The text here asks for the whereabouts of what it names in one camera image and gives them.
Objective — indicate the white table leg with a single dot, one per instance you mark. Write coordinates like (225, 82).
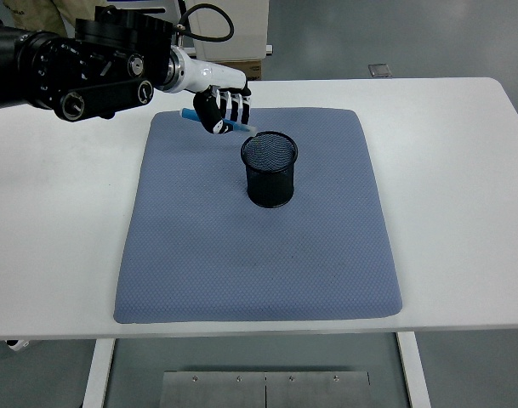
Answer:
(413, 374)
(97, 374)

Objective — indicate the black mesh pen holder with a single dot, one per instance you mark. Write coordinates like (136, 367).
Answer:
(269, 183)

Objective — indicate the grey floor outlet plate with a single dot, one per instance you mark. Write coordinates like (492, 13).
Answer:
(379, 70)

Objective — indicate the blue-grey textured mat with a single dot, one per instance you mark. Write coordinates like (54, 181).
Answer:
(258, 263)

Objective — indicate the white cabinet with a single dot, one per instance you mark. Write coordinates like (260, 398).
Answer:
(246, 30)

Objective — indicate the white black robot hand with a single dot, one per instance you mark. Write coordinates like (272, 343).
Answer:
(216, 76)

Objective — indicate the blue marker pen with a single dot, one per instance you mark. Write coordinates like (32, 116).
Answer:
(241, 127)

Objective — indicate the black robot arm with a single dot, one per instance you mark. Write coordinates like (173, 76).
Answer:
(92, 64)

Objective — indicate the person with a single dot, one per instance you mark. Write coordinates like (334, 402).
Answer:
(37, 15)

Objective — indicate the brown cardboard box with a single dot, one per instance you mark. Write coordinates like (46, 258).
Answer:
(252, 69)

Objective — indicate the white black robot part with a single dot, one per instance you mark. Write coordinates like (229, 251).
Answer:
(17, 344)

